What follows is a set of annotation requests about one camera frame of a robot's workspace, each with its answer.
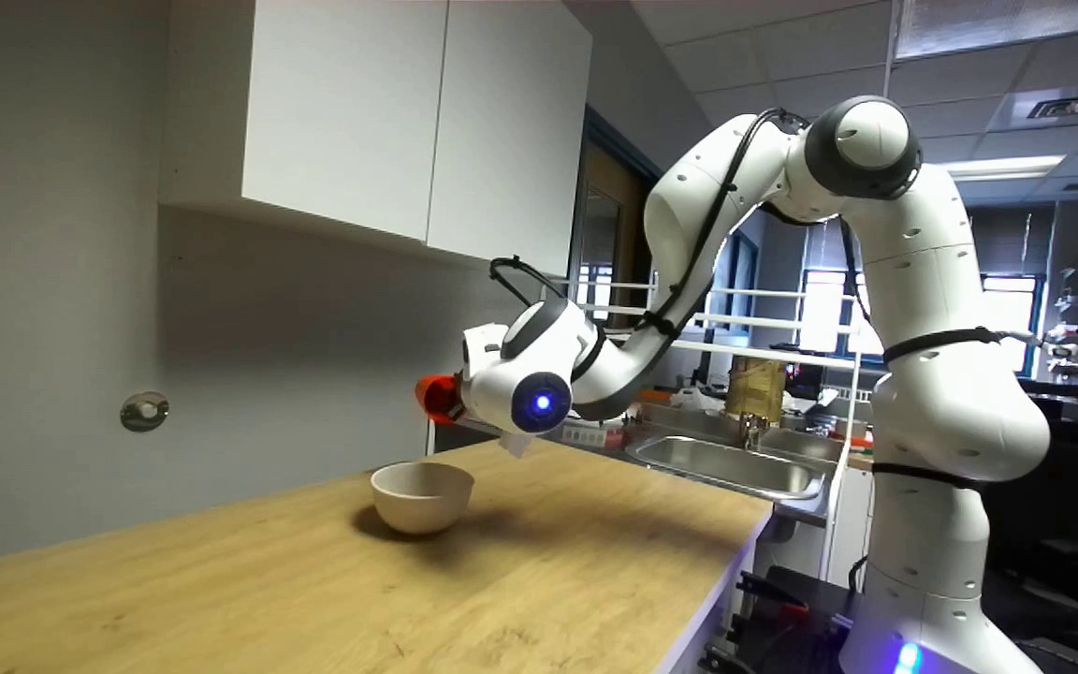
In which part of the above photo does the round metal wall knob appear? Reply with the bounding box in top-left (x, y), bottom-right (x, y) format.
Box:
top-left (115, 391), bottom-right (171, 440)

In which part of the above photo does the white wall cabinet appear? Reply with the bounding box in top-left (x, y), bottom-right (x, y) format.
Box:
top-left (161, 0), bottom-right (594, 282)

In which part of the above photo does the ceiling air vent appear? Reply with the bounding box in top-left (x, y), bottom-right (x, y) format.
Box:
top-left (988, 82), bottom-right (1078, 135)

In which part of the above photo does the red plastic cup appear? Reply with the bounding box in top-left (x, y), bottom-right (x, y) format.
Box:
top-left (410, 371), bottom-right (468, 426)

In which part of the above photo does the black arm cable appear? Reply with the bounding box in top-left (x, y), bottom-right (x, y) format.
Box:
top-left (485, 110), bottom-right (811, 347)

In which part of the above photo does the cream ceramic bowl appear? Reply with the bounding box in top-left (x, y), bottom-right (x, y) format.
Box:
top-left (368, 462), bottom-right (479, 541)

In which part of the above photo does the window with blinds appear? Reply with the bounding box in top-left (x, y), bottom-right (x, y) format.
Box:
top-left (796, 235), bottom-right (892, 365)

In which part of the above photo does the brown paper bag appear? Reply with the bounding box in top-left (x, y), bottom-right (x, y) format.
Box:
top-left (727, 360), bottom-right (788, 424)

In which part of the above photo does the black equipment under table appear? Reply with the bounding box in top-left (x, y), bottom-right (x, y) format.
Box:
top-left (715, 566), bottom-right (861, 674)

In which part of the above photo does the stainless steel sink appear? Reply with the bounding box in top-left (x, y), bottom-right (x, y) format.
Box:
top-left (620, 426), bottom-right (831, 508)

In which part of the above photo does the white wire dish rack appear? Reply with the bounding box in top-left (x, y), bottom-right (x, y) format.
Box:
top-left (424, 276), bottom-right (869, 530)

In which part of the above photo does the rectangular ceiling light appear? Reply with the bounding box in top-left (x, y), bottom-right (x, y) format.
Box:
top-left (937, 149), bottom-right (1069, 188)

